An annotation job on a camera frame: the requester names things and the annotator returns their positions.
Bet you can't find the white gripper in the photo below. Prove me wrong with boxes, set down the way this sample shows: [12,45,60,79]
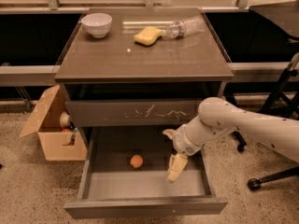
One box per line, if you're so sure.
[163,125,202,183]

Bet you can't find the orange fruit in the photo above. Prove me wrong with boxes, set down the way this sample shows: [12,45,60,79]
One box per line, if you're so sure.
[130,155,144,169]

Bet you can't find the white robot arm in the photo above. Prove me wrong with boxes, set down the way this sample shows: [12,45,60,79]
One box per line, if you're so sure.
[163,97,299,183]

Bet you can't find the open grey middle drawer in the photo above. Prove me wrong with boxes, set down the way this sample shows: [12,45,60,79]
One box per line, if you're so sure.
[64,126,227,219]

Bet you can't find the grey drawer cabinet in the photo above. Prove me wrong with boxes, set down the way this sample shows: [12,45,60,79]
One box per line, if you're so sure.
[55,7,233,141]

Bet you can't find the scratched grey top drawer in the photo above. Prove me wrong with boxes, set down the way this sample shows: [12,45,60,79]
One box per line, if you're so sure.
[65,99,200,127]

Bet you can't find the tape roll in box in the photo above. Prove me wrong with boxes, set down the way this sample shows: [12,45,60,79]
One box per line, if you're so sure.
[59,112,71,129]

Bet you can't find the yellow sponge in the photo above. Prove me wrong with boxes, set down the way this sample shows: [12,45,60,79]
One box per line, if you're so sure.
[134,26,162,46]

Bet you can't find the cardboard box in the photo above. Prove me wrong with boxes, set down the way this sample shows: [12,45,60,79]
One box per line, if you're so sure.
[20,85,87,161]

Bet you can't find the clear plastic water bottle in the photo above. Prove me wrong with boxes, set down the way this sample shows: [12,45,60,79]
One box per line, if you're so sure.
[162,16,204,38]

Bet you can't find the white ceramic bowl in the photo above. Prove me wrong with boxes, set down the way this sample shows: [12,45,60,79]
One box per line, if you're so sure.
[81,13,112,38]

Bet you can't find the metal window railing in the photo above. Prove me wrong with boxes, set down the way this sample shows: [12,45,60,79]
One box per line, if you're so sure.
[0,0,299,88]

